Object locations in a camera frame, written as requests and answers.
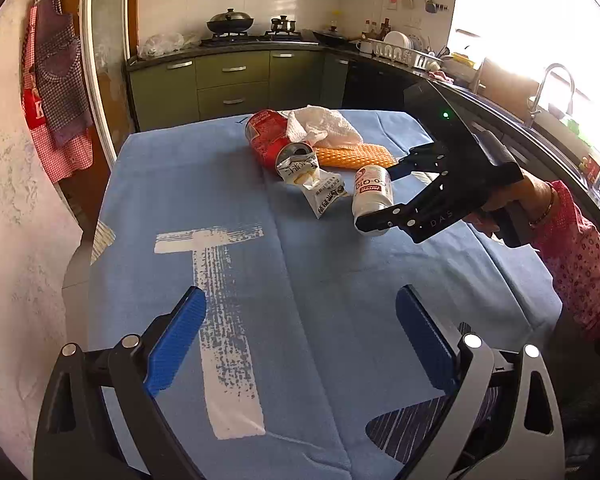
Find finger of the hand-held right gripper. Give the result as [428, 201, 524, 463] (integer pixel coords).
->
[390, 141, 451, 181]
[355, 170, 481, 246]

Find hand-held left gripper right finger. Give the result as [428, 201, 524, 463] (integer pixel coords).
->
[396, 285, 566, 480]

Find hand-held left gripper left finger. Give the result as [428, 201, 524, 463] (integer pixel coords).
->
[32, 286, 208, 480]

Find white supplement bottle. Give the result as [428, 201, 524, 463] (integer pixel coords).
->
[352, 164, 395, 237]

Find orange mesh sponge cloth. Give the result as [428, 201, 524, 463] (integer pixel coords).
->
[314, 144, 397, 168]

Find white paper towel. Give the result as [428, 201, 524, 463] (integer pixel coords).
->
[286, 105, 363, 148]

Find white snack wrapper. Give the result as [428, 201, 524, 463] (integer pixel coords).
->
[276, 152, 348, 219]

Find crushed red drink can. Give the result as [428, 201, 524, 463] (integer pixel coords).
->
[244, 109, 313, 168]

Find person's right hand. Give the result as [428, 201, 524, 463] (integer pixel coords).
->
[467, 170, 556, 241]

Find dark kitchen countertop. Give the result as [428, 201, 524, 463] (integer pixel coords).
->
[125, 40, 600, 231]

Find wooden cutting board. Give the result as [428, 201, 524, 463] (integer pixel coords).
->
[472, 57, 538, 108]

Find tall steel faucet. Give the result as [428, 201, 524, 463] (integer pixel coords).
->
[527, 63, 576, 128]

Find steel kitchen sink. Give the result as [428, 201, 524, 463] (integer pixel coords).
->
[480, 95, 600, 196]

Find white dish rack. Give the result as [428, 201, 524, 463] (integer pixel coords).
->
[372, 40, 443, 72]

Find blue printed tablecloth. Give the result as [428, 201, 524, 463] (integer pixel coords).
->
[87, 109, 563, 480]

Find stacked white plates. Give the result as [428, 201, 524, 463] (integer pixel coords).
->
[384, 31, 426, 51]

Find row of sauce bottles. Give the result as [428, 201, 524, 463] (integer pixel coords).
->
[362, 17, 392, 41]

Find bright window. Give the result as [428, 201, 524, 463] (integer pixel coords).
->
[450, 0, 600, 151]

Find black gas stove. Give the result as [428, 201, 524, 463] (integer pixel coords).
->
[200, 32, 321, 47]

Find green base cabinets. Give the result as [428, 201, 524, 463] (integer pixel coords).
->
[126, 42, 600, 241]

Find black wok with lid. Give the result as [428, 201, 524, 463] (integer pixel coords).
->
[206, 8, 255, 36]

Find red checked apron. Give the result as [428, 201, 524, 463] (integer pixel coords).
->
[20, 5, 93, 183]

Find clear plastic bag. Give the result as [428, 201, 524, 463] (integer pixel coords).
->
[137, 32, 201, 57]

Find glass sliding door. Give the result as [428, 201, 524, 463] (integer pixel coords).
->
[80, 0, 141, 168]

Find purple checked apron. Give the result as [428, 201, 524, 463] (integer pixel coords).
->
[32, 0, 93, 148]

